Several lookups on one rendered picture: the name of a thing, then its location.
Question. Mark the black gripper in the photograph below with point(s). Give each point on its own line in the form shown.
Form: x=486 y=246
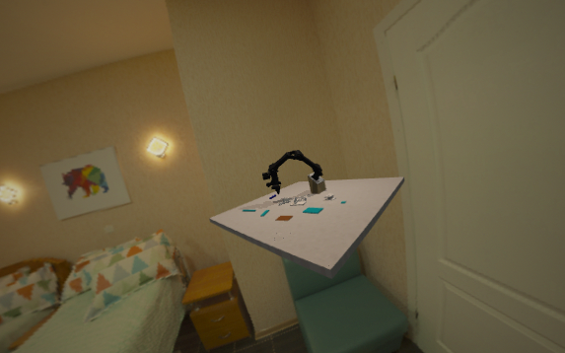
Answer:
x=275 y=184

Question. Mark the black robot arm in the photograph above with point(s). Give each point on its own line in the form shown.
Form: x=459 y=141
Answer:
x=272 y=171

